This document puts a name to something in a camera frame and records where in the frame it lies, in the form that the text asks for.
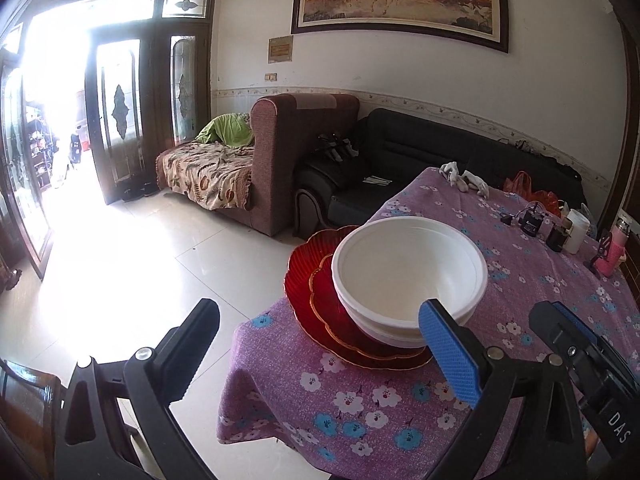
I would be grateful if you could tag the black sofa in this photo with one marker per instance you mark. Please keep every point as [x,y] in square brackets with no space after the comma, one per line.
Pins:
[415,145]

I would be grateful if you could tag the purple floral tablecloth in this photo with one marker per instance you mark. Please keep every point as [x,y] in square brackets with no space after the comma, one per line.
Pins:
[400,410]

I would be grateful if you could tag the pink thermos flask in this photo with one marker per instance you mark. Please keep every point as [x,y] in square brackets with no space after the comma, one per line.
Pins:
[612,255]

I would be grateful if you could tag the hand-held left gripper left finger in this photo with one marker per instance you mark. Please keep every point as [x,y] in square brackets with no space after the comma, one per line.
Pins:
[195,330]

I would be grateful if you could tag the white work glove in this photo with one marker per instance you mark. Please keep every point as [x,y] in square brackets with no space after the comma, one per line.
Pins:
[452,172]
[477,185]

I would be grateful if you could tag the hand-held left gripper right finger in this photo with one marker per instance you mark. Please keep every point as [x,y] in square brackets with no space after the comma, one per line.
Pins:
[450,355]

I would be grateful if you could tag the small red glass plate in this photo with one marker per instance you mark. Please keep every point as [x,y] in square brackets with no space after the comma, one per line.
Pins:
[330,305]

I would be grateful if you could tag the floral blanket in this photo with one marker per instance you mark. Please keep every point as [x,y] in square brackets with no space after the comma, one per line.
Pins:
[210,175]

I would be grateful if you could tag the brown armchair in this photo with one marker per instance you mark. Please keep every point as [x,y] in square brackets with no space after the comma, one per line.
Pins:
[300,160]

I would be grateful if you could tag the wooden chair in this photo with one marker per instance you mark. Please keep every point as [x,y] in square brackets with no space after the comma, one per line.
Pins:
[30,410]

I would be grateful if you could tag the wooden glass door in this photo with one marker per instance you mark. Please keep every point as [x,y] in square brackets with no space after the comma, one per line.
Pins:
[150,110]

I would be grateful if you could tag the green cloth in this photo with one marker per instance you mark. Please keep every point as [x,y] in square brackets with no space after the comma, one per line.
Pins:
[225,130]

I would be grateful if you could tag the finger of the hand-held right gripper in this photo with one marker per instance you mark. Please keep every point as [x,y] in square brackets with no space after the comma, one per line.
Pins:
[570,322]

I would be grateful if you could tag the glass display cabinet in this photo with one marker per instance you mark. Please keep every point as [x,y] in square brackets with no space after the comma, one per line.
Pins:
[25,160]

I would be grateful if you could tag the white bowl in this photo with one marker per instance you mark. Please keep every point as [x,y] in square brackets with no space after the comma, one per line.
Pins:
[380,333]
[405,265]
[395,344]

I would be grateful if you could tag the red plastic bag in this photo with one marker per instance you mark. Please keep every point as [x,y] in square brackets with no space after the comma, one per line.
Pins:
[530,192]

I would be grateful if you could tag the white plastic jar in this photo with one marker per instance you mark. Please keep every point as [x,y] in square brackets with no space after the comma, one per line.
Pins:
[577,232]

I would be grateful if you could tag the dark jar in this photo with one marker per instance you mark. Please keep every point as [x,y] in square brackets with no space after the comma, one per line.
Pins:
[556,237]

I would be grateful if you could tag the wall plaque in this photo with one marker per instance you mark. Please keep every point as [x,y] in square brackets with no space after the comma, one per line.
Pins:
[280,50]

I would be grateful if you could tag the pair of dark shoes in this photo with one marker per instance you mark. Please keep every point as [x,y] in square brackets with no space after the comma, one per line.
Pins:
[140,192]

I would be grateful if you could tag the large red glass plate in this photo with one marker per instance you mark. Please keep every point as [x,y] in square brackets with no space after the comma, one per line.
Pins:
[300,270]

